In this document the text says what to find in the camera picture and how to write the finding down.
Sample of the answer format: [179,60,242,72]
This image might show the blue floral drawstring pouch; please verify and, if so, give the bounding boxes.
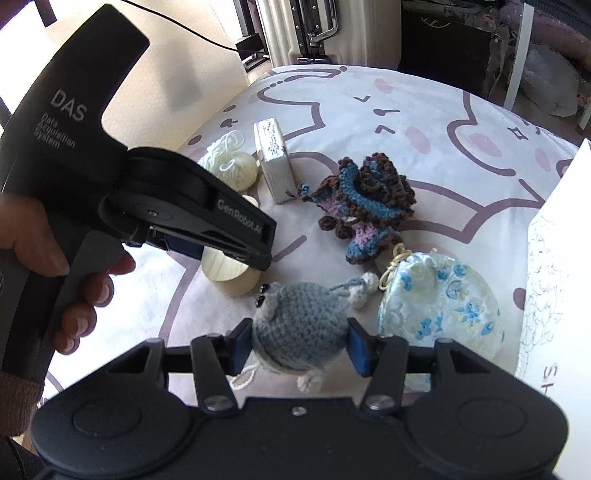
[378,243,505,360]

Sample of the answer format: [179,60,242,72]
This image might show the grey crochet owl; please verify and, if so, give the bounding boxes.
[230,272,379,394]

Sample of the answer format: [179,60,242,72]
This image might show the brown blue crochet flower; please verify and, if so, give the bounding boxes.
[297,153,417,265]

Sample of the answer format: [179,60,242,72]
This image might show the cream yarn ball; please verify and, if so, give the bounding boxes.
[198,130,257,192]

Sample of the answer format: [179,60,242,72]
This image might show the small white printed box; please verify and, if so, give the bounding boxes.
[253,118,297,204]

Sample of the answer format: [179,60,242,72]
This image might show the person's left hand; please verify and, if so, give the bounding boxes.
[0,189,137,356]

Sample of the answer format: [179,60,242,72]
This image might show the round wooden disc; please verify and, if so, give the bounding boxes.
[201,194,264,297]

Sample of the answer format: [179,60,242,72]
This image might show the cartoon print bed sheet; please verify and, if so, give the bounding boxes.
[50,66,577,387]

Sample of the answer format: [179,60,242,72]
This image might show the white cardboard box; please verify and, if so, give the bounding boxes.
[516,141,590,479]

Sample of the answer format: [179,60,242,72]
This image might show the black bag on floor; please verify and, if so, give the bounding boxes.
[399,8,511,99]

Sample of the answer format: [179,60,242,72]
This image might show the white plastic bag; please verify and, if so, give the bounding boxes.
[521,44,579,118]

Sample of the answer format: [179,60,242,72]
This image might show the white ribbed suitcase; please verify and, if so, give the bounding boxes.
[256,0,402,70]

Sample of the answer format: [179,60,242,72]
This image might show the black cable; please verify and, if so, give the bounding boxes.
[119,0,274,70]

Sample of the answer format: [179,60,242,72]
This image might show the white metal frame table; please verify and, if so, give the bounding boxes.
[503,1,535,111]

